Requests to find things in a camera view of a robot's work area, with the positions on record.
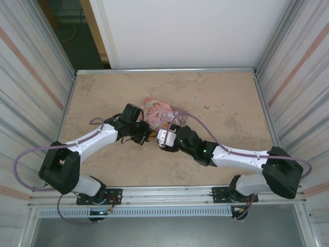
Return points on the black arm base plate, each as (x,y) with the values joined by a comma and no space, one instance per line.
(218,193)
(115,193)

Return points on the pink storybook tin box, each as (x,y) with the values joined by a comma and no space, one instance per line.
(159,113)

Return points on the corrugated translucent side panel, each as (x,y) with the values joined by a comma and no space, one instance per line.
(25,77)
(303,77)

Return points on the wooden door frame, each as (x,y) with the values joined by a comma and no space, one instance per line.
(92,20)

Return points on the aluminium side frame bar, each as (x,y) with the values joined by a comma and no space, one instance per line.
(267,110)
(65,108)

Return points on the grey metal shelf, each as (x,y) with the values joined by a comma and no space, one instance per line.
(167,234)

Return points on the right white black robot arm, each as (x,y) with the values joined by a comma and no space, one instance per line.
(282,172)

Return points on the aluminium rear frame bar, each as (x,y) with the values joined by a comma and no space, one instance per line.
(167,70)

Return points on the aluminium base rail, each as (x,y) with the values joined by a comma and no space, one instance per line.
(167,195)

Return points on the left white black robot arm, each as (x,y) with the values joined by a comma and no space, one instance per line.
(61,167)

